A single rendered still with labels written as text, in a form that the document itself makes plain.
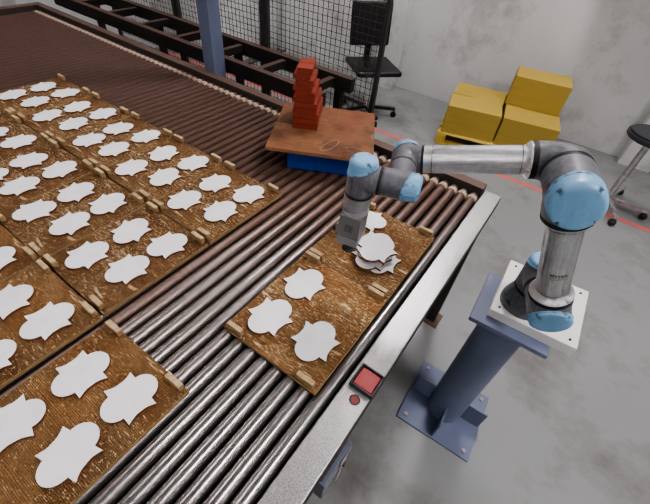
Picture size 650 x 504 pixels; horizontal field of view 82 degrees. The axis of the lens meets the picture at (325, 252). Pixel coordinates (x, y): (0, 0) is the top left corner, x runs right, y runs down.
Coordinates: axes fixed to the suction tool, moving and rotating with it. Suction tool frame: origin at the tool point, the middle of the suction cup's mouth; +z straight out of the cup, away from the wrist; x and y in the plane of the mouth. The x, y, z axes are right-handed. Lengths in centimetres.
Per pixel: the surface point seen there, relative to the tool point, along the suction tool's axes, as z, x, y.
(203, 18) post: -14, -147, -133
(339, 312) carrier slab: 18.4, 3.4, 11.0
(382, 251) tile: 13.4, 8.6, -17.6
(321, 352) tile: 17.4, 4.0, 27.4
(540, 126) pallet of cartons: 70, 91, -316
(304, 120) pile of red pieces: 3, -51, -77
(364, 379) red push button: 19.1, 18.2, 29.0
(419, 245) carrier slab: 18.4, 20.3, -33.1
